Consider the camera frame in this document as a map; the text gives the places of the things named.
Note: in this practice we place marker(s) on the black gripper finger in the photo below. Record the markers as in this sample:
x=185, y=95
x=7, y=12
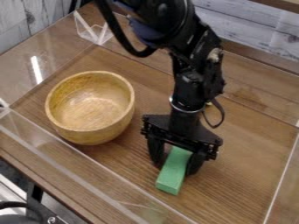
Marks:
x=156, y=151
x=195, y=162

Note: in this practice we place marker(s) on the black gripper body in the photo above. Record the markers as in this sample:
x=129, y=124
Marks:
x=191, y=137

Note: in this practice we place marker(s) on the green foam stick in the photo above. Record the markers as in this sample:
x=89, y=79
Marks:
x=171, y=176

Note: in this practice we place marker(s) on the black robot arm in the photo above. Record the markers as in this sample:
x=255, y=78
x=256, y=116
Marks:
x=147, y=25

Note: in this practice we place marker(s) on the brown wooden bowl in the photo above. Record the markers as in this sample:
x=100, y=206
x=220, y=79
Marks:
x=89, y=107

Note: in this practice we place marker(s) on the clear acrylic tray wall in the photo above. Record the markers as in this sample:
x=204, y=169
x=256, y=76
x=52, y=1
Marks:
x=245, y=187

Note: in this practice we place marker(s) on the black table leg bracket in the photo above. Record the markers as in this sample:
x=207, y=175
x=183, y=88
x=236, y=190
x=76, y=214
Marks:
x=44, y=207

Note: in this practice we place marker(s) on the clear acrylic corner bracket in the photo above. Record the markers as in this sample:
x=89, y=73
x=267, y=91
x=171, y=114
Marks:
x=97, y=34

